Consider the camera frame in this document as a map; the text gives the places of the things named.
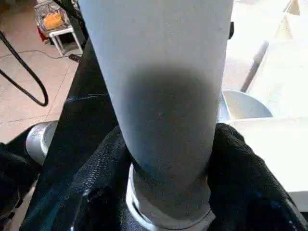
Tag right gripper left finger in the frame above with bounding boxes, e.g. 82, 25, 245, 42
68, 126, 133, 231

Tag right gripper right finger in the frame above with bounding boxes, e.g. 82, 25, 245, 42
208, 122, 308, 231

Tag white plastic table leg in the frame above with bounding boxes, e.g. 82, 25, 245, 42
78, 0, 235, 229

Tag white plastic table top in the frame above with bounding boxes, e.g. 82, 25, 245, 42
125, 0, 308, 231

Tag small white plastic stool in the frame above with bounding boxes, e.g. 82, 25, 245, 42
49, 25, 82, 56

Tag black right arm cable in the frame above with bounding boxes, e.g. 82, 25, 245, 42
0, 31, 49, 107

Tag wire basket orange contents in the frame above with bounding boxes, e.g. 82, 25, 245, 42
33, 0, 70, 32

